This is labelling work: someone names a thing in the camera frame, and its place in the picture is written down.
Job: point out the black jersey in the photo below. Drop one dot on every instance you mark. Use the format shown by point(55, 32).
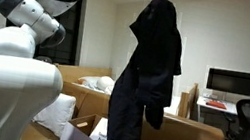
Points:
point(149, 67)

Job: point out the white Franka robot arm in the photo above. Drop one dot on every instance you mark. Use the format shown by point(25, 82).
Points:
point(10, 89)

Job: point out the dark window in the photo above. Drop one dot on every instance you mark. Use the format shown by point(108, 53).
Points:
point(66, 37)

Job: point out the round white cushion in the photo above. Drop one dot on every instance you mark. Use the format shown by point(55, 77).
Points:
point(105, 83)

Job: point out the white bed sheet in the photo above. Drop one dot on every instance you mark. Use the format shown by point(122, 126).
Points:
point(91, 81)

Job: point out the wooden bed footboard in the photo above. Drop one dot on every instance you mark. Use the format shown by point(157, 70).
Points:
point(188, 102)

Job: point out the small white desk item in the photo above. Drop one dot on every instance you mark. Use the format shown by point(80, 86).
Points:
point(210, 96)

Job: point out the wooden bed headboard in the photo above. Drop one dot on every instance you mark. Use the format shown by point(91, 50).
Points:
point(74, 72)

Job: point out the red book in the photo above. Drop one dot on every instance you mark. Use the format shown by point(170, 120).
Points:
point(216, 104)

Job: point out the black flat monitor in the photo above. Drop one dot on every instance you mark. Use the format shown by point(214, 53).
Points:
point(247, 83)

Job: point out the white desk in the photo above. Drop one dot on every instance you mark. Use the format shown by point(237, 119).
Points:
point(216, 110)

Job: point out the white printed card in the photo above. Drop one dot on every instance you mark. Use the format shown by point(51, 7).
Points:
point(98, 133)

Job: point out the white dotted square pillow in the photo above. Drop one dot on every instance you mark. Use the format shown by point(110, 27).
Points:
point(55, 113)

